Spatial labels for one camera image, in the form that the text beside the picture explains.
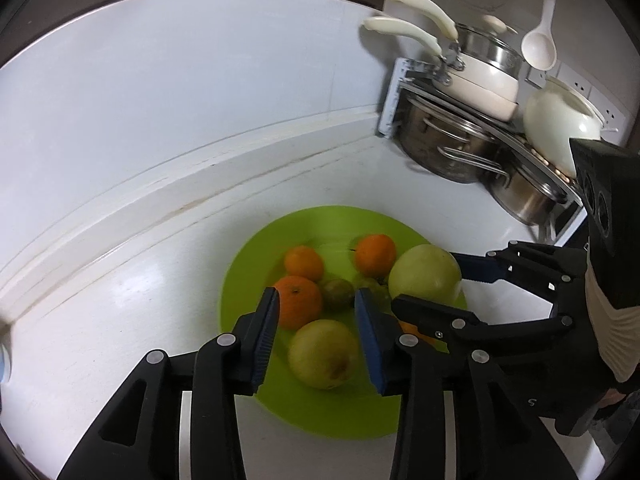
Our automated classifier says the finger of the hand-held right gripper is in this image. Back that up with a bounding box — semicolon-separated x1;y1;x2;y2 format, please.
452;241;589;307
391;295;577;357

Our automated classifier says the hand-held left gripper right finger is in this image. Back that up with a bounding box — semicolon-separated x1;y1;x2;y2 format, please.
354;290;578;480

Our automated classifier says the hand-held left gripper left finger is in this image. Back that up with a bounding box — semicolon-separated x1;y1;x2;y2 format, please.
57;287;280;480

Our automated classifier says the small orange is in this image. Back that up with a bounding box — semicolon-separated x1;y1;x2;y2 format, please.
284;245;325;282
354;234;397;277
400;322;441;346

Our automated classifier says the green apple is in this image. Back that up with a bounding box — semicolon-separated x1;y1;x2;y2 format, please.
388;244;463;308

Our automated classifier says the large orange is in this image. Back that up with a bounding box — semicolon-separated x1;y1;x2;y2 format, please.
272;276;323;330

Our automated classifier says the green plastic plate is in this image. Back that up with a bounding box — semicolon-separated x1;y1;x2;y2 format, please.
219;205;468;440

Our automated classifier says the person's right forearm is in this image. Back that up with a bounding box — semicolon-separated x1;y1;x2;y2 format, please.
584;259;640;383

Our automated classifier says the yellow-green apple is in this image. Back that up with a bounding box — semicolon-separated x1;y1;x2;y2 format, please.
287;319;362;391

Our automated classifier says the small green fruit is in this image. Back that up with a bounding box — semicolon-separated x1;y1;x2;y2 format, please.
320;279;356;309

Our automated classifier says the small steel pot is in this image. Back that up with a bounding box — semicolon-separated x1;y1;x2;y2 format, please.
487;152;571;226

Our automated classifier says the large steel pot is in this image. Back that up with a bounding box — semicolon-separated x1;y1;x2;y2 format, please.
397;95;511;183

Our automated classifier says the white ceramic teapot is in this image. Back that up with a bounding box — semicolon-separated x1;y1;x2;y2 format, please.
523;77;618;178

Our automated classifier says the white metal pot rack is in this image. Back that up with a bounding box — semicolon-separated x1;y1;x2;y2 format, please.
378;57;588;241

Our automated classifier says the steel pot with lid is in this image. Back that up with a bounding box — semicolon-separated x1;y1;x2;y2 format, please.
452;15;523;81

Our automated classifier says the white plastic ladle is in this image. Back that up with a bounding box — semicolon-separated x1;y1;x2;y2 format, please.
521;0;558;71

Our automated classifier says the white and blue bottle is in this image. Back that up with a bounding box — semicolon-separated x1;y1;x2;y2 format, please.
0;310;16;386

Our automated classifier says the white saucepan cream handle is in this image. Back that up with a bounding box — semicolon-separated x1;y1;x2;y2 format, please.
387;0;521;93
364;16;521;122

